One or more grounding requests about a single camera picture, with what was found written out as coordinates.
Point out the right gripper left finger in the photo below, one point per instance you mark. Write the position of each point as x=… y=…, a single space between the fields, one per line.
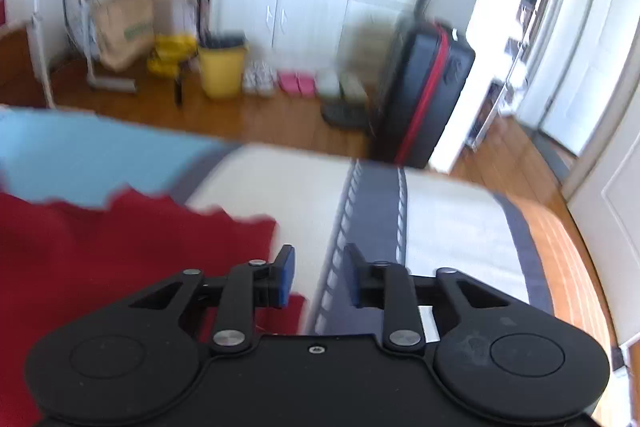
x=249 y=287

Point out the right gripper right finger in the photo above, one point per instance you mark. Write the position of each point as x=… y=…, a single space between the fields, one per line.
x=388 y=287

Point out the red knit cardigan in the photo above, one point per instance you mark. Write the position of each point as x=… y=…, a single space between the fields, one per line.
x=60 y=262

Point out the striped blue bed sheet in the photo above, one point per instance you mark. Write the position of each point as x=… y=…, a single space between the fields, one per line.
x=321 y=203

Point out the black round weight plate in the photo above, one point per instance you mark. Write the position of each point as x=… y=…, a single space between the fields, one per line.
x=345 y=116

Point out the white sneakers pair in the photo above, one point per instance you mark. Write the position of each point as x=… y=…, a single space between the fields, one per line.
x=259 y=78

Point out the pink slippers pair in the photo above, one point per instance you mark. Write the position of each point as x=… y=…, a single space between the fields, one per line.
x=297 y=83

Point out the grey slippers pair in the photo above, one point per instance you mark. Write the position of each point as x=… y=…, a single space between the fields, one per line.
x=331 y=85

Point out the yellow trash bin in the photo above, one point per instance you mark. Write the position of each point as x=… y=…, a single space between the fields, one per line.
x=222 y=58

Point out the black red suitcase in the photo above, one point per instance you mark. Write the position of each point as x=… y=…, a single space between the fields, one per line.
x=423 y=77

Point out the yellow plastic bag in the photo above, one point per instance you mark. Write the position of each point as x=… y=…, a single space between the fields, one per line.
x=170 y=53

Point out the brown paper bag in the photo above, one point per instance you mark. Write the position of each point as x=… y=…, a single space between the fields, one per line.
x=124 y=31

